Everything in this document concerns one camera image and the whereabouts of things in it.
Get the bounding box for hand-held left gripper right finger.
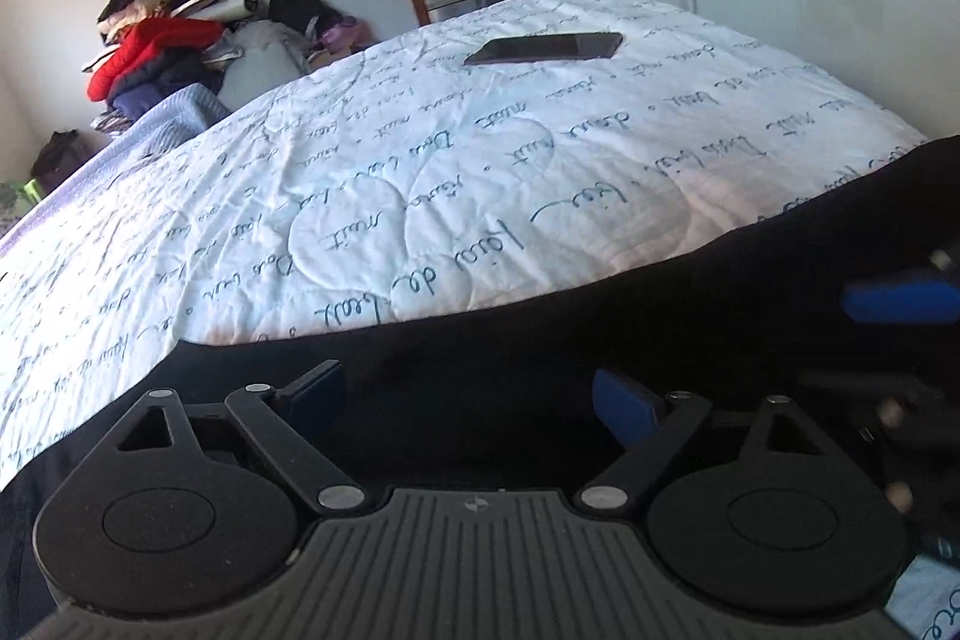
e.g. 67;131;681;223
574;368;826;515

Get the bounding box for black backpack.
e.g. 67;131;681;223
268;0;346;37

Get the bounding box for purple cloth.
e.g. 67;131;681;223
319;16;368;52

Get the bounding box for pile of clothes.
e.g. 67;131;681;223
81;0;308;124

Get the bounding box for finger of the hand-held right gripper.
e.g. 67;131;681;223
841;246;960;324
795;366;960;457

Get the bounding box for lavender knitted blanket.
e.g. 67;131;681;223
0;81;233;251

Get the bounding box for black smartphone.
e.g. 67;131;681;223
463;31;625;67

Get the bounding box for black pants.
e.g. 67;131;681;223
0;134;960;640

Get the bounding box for black duffel bag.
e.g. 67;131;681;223
30;130;97;193

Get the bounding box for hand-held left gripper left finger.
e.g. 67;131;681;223
101;361;368;517

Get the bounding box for white script-printed quilt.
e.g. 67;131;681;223
0;0;931;491

